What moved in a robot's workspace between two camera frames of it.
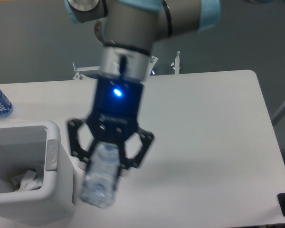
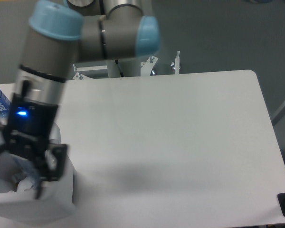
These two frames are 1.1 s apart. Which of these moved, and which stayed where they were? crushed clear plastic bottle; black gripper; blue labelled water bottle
Moved: crushed clear plastic bottle; black gripper
Stayed: blue labelled water bottle
